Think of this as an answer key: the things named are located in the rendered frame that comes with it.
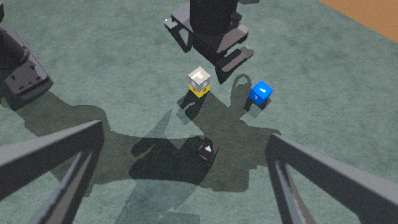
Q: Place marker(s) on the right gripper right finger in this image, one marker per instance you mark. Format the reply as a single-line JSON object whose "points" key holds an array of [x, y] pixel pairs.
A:
{"points": [[373, 199]]}

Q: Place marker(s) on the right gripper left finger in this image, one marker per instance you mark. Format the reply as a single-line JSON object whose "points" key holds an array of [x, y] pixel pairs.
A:
{"points": [[23, 162]]}

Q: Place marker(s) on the yellow block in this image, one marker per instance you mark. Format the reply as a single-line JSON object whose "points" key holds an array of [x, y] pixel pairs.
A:
{"points": [[199, 94]]}

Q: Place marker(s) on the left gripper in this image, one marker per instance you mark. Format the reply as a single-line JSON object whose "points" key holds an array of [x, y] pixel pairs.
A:
{"points": [[216, 28]]}

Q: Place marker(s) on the blue block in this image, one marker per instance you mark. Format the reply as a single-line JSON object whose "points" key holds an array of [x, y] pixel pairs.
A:
{"points": [[260, 92]]}

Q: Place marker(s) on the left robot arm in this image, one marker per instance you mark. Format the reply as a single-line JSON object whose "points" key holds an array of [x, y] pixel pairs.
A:
{"points": [[17, 64]]}

